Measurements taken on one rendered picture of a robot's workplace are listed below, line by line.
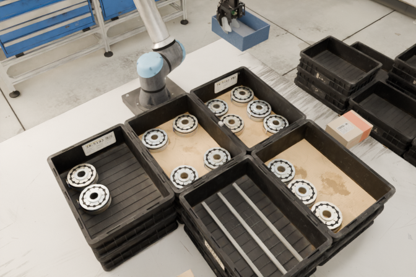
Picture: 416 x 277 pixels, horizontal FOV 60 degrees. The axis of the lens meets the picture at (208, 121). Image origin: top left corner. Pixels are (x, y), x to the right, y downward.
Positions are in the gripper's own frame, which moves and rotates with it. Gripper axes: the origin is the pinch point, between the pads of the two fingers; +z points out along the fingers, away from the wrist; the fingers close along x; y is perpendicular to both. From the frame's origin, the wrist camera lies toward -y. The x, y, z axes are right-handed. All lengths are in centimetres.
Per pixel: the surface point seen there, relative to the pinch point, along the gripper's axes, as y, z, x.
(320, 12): -99, 130, 194
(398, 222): 89, 43, 8
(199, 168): 32, 25, -41
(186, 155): 24, 25, -41
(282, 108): 31.8, 23.4, 2.6
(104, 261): 41, 24, -85
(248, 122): 25.7, 28.0, -10.5
